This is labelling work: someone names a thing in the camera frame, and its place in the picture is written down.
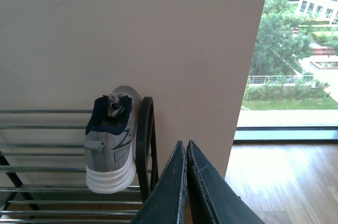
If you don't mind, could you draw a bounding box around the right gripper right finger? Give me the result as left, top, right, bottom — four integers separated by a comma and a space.
186, 140, 263, 223

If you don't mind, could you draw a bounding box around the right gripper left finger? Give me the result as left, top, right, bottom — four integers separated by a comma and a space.
131, 141, 187, 223

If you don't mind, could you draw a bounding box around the grey sneaker one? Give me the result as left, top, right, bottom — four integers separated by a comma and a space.
84, 86, 142, 194

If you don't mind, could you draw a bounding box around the black metal shoe rack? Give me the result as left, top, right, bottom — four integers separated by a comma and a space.
1, 97, 158, 223

